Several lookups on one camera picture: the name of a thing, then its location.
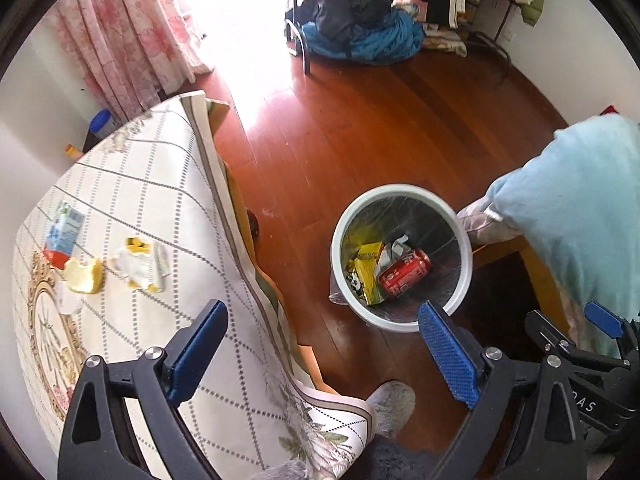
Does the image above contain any white yellow wrapper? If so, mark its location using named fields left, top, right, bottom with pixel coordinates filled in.
left=110, top=236, right=170, bottom=292

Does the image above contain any red cola can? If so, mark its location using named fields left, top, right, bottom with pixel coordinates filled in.
left=378, top=249, right=432, bottom=297

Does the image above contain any white medicine box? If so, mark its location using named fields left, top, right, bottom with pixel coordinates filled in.
left=374, top=234, right=411, bottom=274

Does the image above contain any yellow snack bag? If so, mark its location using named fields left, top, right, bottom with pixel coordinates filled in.
left=345, top=242, right=383, bottom=306

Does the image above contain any clear plastic cup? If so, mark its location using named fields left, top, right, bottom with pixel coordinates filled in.
left=53, top=281, right=85, bottom=315

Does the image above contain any white round trash bin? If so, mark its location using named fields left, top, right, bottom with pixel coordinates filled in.
left=329, top=184, right=473, bottom=333

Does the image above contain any grey fluffy slipper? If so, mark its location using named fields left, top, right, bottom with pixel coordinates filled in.
left=367, top=380, right=416, bottom=439

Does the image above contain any beige pillow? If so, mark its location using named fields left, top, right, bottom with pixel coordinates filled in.
left=457, top=196, right=521, bottom=245

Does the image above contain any light blue bed blanket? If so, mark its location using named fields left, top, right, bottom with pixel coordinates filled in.
left=485, top=112, right=640, bottom=356

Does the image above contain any yellow fruit peel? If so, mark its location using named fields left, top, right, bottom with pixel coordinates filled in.
left=62, top=258, right=104, bottom=295

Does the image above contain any patterned white tablecloth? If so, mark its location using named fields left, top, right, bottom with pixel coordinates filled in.
left=11, top=92, right=374, bottom=479

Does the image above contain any blue milk carton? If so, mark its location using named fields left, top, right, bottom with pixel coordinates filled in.
left=43, top=202, right=86, bottom=270

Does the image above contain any orange cap bottle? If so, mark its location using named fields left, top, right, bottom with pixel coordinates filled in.
left=64, top=144, right=84, bottom=160

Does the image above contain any blue lid plastic jar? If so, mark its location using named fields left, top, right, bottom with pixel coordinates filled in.
left=88, top=108, right=118, bottom=140

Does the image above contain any pink floral curtain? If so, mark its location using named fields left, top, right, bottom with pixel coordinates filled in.
left=46, top=0, right=213, bottom=122

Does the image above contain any black clothes rack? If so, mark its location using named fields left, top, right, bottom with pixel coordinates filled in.
left=285, top=0, right=314, bottom=76

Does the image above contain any blue and black clothes pile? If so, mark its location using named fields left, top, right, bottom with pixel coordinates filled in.
left=284, top=0, right=425, bottom=65

